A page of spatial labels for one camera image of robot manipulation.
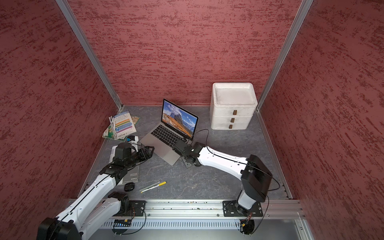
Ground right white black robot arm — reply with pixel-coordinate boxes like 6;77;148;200
173;140;273;212

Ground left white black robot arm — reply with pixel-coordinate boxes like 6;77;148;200
37;142;155;240

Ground silver laptop with black keys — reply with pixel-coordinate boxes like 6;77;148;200
141;99;199;166

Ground grey setup guide booklet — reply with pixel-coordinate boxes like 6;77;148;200
122;166;140;185

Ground white printed paper sheet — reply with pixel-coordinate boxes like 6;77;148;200
109;146;117;163

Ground green white pen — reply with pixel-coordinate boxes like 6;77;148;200
139;182;160;192

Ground yellow capped marker pen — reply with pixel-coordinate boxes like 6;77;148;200
140;182;167;194

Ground colourful folded leaflets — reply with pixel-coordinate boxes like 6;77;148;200
102;111;140;141

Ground small black round object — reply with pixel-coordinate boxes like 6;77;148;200
124;182;135;192

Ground white three-drawer storage unit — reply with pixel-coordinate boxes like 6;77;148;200
210;83;258;130

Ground perforated white vent strip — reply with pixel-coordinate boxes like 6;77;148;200
100;219;241;230

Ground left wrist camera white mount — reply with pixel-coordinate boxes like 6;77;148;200
126;135;139;145

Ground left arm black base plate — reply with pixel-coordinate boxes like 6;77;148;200
118;200;147;217

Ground aluminium front rail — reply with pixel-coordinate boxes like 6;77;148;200
61;198;307;219

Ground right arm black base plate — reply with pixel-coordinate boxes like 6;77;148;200
222;200;263;217

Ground left aluminium corner post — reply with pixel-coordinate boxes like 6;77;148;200
56;0;124;112

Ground aluminium corner post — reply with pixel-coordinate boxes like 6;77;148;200
256;0;314;112
56;0;124;112

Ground right aluminium corner post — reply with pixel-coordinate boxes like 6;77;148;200
256;0;314;112

